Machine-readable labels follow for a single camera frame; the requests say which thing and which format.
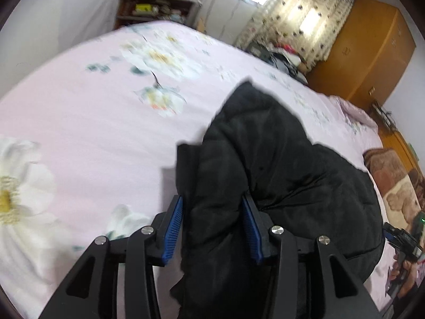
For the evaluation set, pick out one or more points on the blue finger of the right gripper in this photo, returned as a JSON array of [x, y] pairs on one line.
[[390, 235]]

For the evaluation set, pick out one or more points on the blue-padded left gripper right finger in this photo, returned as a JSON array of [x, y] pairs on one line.
[[257, 226]]

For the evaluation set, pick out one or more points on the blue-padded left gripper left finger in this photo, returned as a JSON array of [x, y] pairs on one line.
[[167, 226]]

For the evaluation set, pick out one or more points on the large black jacket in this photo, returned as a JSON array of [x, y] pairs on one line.
[[256, 146]]

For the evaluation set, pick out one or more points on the clothes pile by window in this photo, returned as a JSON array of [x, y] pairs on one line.
[[280, 59]]

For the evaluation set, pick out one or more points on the person's right hand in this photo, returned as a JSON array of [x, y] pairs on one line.
[[410, 280]]

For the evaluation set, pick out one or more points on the brown bear pattern pillow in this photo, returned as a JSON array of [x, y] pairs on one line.
[[396, 188]]

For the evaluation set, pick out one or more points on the wooden headboard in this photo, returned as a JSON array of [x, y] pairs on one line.
[[391, 137]]

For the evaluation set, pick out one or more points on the pink floral bed sheet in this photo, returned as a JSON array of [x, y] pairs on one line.
[[91, 139]]

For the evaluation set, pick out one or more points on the wooden wardrobe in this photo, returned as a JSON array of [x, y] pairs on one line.
[[369, 56]]

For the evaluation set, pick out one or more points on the white cabinet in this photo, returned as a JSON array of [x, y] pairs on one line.
[[224, 20]]

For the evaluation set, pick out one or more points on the grey storage shelf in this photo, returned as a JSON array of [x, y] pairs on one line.
[[130, 12]]

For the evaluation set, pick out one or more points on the heart pattern curtain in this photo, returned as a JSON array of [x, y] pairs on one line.
[[310, 27]]

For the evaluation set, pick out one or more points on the black camera box green light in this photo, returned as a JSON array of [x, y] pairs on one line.
[[417, 229]]

